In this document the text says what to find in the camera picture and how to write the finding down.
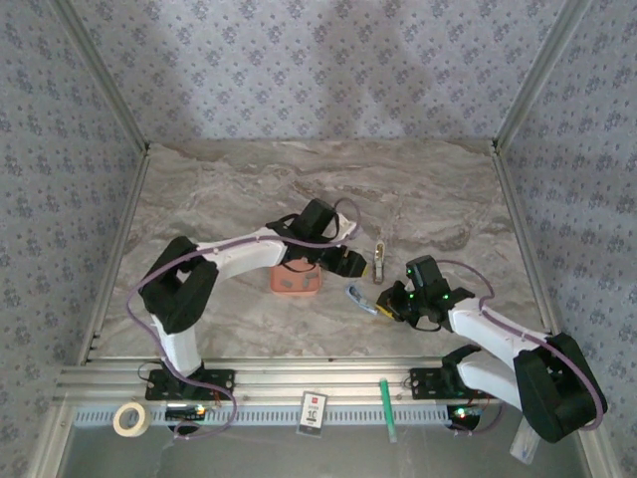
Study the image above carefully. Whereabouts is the small silver metal part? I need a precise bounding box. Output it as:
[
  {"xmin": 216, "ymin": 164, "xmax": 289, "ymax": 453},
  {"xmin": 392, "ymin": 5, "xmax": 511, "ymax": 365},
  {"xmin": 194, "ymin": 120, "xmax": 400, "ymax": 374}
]
[{"xmin": 371, "ymin": 239, "xmax": 388, "ymax": 286}]

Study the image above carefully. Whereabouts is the orange plastic tray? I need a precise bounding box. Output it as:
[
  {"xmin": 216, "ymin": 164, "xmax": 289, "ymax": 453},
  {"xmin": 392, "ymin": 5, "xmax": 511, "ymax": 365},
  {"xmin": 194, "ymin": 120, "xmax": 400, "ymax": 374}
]
[{"xmin": 269, "ymin": 258, "xmax": 323, "ymax": 299}]

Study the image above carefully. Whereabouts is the green marker pen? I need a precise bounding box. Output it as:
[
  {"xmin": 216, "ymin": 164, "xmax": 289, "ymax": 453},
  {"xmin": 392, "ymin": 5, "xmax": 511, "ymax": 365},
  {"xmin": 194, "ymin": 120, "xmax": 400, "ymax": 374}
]
[{"xmin": 378, "ymin": 377, "xmax": 400, "ymax": 444}]

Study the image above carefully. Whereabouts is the circuit board with lights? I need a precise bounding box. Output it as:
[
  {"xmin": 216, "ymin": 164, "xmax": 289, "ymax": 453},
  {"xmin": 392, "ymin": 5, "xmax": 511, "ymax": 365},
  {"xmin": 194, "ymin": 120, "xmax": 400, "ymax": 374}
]
[
  {"xmin": 447, "ymin": 404, "xmax": 487, "ymax": 422},
  {"xmin": 165, "ymin": 403, "xmax": 208, "ymax": 422}
]

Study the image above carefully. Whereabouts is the white card with red logo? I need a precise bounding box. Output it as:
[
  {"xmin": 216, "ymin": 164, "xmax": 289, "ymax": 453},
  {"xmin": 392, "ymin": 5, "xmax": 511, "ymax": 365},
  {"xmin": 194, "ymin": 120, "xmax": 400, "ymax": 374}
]
[{"xmin": 296, "ymin": 390, "xmax": 328, "ymax": 440}]

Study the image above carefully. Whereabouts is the clear plastic bag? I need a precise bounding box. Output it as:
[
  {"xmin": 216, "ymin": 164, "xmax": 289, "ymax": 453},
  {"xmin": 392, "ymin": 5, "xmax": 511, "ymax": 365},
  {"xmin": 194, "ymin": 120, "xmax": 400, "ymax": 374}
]
[{"xmin": 509, "ymin": 422, "xmax": 541, "ymax": 465}]

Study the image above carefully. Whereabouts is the grey metal panel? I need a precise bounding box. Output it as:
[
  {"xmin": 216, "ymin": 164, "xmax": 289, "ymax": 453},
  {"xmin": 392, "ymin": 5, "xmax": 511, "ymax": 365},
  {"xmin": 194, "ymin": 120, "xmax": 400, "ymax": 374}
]
[{"xmin": 54, "ymin": 403, "xmax": 596, "ymax": 478}]

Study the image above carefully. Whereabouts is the masking tape roll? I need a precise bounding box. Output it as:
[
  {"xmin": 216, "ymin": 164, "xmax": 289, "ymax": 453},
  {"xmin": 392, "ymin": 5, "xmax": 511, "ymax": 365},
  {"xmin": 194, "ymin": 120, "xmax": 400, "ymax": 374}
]
[{"xmin": 111, "ymin": 401, "xmax": 152, "ymax": 439}]

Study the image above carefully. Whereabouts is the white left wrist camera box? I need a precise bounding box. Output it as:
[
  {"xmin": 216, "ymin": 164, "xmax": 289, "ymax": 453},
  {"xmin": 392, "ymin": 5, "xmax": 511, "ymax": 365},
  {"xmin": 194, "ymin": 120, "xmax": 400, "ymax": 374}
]
[{"xmin": 327, "ymin": 218, "xmax": 361, "ymax": 248}]

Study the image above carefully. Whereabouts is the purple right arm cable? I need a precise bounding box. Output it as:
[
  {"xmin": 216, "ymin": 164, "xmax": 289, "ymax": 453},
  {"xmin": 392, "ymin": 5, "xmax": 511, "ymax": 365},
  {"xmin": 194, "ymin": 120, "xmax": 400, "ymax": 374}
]
[{"xmin": 437, "ymin": 258, "xmax": 609, "ymax": 438}]

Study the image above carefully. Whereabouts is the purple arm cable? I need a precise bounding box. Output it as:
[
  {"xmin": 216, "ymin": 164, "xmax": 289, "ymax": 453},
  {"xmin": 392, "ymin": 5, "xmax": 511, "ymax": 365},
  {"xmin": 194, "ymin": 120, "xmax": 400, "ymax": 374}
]
[
  {"xmin": 437, "ymin": 258, "xmax": 609, "ymax": 438},
  {"xmin": 127, "ymin": 197, "xmax": 362, "ymax": 440}
]

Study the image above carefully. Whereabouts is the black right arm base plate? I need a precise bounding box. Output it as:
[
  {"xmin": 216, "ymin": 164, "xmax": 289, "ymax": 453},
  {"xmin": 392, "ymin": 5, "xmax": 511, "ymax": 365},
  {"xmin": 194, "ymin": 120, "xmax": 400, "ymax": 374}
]
[{"xmin": 408, "ymin": 366, "xmax": 502, "ymax": 401}]

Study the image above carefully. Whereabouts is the aluminium cross rail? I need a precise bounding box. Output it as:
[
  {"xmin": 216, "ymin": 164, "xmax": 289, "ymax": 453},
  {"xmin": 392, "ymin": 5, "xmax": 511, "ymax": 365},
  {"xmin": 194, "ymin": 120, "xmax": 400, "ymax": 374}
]
[{"xmin": 52, "ymin": 356, "xmax": 596, "ymax": 405}]

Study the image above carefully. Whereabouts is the grey slotted cable duct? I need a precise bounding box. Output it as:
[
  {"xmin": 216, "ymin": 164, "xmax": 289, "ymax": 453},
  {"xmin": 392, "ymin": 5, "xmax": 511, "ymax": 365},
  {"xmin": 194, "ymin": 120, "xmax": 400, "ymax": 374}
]
[{"xmin": 73, "ymin": 404, "xmax": 450, "ymax": 427}]

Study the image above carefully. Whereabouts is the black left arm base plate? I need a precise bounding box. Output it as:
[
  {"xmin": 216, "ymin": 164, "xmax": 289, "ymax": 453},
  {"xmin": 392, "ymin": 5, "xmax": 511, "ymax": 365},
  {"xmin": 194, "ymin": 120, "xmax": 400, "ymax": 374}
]
[{"xmin": 143, "ymin": 367, "xmax": 237, "ymax": 402}]

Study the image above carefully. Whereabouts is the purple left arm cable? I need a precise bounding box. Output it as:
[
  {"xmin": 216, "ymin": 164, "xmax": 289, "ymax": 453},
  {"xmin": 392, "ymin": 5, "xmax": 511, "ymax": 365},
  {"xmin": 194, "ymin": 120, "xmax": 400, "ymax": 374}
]
[{"xmin": 127, "ymin": 197, "xmax": 362, "ymax": 440}]

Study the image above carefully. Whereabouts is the aluminium frame post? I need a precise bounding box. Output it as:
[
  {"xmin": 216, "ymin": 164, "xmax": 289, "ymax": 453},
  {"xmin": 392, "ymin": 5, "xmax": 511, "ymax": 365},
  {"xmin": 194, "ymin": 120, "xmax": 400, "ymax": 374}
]
[
  {"xmin": 49, "ymin": 0, "xmax": 152, "ymax": 153},
  {"xmin": 494, "ymin": 0, "xmax": 594, "ymax": 150}
]

